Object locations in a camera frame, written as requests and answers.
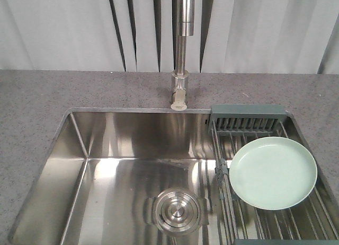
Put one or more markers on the stainless steel faucet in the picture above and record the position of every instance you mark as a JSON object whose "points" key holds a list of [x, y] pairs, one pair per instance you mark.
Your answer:
{"points": [[184, 29]]}

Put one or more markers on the white pleated curtain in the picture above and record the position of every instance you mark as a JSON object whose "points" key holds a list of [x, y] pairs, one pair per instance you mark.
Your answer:
{"points": [[230, 36]]}

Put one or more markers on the roll-up steel drying rack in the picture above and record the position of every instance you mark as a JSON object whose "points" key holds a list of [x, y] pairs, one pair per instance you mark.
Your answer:
{"points": [[313, 221]]}

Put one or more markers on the steel sink drain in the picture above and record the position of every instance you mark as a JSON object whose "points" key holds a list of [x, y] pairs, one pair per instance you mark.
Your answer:
{"points": [[176, 211]]}

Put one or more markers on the stainless steel sink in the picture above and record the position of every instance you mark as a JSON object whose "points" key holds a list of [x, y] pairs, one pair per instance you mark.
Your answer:
{"points": [[104, 164]]}

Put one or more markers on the pale green round plate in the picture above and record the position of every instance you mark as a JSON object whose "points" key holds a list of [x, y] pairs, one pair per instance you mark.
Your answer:
{"points": [[273, 173]]}

